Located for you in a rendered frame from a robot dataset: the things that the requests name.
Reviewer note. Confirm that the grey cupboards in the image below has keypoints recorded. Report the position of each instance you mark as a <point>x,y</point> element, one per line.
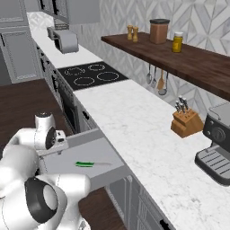
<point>77,10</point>
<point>46,67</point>

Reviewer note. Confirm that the wooden salt shaker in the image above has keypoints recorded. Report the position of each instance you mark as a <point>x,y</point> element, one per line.
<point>129,33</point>

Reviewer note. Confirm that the black coffee machine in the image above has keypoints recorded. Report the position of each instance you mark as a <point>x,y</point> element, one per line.
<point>215,152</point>

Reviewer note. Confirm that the brown jar with black lid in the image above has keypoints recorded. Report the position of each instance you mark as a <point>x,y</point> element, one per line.
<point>159,33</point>

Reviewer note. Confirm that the grey lower cupboards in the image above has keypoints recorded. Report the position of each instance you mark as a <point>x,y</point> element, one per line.
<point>46,67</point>

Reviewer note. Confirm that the wooden pepper shaker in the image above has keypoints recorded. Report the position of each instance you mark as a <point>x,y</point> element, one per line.
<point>135,34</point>

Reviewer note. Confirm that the silver toaster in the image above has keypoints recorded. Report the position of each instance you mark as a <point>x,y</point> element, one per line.
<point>67,42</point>

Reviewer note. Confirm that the black hob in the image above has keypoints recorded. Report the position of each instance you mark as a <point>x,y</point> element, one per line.
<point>91,75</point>

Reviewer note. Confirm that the tall grey cupboard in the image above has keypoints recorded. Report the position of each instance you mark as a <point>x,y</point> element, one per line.
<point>18,45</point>

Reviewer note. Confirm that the hanging wooden spatula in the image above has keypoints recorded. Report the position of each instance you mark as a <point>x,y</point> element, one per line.
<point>161,84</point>

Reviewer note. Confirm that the small grey appliance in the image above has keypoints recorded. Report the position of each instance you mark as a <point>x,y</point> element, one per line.
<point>50,32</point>

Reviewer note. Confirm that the open grey drawer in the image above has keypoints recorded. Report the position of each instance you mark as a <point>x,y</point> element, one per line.
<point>90,149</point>

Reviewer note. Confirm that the grey cupboard door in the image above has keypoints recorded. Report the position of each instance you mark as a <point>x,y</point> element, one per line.
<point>140,206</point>

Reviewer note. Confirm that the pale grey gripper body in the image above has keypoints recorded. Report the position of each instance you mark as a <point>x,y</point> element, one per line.
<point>54,148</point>

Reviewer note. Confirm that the grey upper cupboards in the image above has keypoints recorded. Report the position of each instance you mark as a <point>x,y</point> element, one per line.
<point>77,10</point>

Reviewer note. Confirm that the hanging metal spoon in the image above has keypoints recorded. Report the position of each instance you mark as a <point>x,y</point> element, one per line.
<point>148,77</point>

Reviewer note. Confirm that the dark wooden wall shelf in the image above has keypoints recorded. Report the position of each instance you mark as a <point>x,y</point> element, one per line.
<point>179,61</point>

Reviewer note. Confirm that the wooden knife block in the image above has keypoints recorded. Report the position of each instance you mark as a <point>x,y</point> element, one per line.
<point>185,122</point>

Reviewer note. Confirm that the yellow jar with white lid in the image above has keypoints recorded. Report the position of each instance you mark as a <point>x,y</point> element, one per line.
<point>177,43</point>

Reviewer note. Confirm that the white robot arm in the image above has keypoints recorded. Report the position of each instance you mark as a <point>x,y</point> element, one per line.
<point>18,167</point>

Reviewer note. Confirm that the hanging metal ladle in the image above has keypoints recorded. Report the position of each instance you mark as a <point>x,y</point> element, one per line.
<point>154,82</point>

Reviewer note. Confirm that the hanging metal skimmer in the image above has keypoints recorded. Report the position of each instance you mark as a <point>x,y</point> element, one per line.
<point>163,90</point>

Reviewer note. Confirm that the built-in oven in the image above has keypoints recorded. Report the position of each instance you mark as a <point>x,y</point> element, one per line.
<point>68,104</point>

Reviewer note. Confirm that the grey drawer front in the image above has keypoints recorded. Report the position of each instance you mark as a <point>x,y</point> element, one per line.
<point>88,121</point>

